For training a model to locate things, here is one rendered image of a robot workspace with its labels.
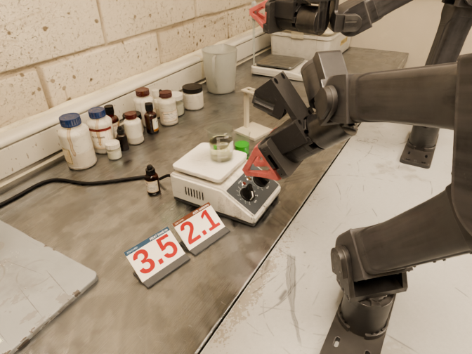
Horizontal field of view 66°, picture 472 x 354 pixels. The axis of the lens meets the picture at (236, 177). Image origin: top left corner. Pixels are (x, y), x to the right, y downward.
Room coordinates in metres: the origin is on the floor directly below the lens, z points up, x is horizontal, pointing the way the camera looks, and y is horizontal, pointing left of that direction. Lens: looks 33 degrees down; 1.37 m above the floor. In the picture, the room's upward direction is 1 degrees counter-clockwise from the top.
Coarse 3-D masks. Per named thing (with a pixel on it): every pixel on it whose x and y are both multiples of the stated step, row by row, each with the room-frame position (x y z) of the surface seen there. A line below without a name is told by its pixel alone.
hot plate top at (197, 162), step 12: (204, 144) 0.73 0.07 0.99; (192, 156) 0.67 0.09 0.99; (204, 156) 0.67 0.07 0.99; (240, 156) 0.67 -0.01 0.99; (180, 168) 0.63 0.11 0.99; (192, 168) 0.63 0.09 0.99; (204, 168) 0.62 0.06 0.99; (216, 168) 0.62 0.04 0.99; (228, 168) 0.62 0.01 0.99; (216, 180) 0.58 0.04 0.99
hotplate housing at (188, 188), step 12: (240, 168) 0.65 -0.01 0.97; (180, 180) 0.62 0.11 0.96; (192, 180) 0.61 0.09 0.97; (204, 180) 0.61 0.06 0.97; (228, 180) 0.61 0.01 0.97; (180, 192) 0.62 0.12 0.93; (192, 192) 0.61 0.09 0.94; (204, 192) 0.59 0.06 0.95; (216, 192) 0.58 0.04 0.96; (276, 192) 0.62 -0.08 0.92; (192, 204) 0.61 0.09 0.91; (216, 204) 0.58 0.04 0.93; (228, 204) 0.56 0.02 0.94; (240, 204) 0.56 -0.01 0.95; (264, 204) 0.58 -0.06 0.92; (228, 216) 0.57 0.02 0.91; (240, 216) 0.55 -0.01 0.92; (252, 216) 0.54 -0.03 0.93
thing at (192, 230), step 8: (208, 208) 0.56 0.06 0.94; (192, 216) 0.53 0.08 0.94; (200, 216) 0.54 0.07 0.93; (208, 216) 0.55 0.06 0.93; (216, 216) 0.55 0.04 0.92; (184, 224) 0.52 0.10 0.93; (192, 224) 0.52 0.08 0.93; (200, 224) 0.53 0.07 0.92; (208, 224) 0.53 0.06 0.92; (216, 224) 0.54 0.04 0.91; (184, 232) 0.50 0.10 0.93; (192, 232) 0.51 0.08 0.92; (200, 232) 0.51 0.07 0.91; (208, 232) 0.52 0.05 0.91; (192, 240) 0.50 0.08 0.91
